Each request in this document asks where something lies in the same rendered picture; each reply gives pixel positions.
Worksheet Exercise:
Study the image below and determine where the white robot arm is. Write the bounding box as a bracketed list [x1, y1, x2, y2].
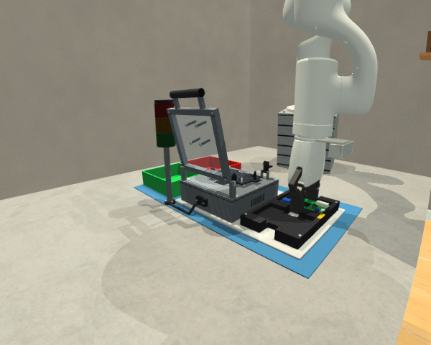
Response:
[283, 0, 378, 159]

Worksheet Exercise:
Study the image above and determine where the green open bin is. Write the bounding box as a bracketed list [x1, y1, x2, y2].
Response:
[142, 163, 200, 198]

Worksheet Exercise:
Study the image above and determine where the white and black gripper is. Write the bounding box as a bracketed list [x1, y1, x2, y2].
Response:
[287, 135, 329, 215]

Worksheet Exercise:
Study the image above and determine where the green circuit board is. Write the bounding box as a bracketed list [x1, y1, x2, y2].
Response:
[281, 195, 329, 213]

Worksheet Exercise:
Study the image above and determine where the red bin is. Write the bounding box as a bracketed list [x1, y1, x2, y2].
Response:
[228, 160, 241, 170]

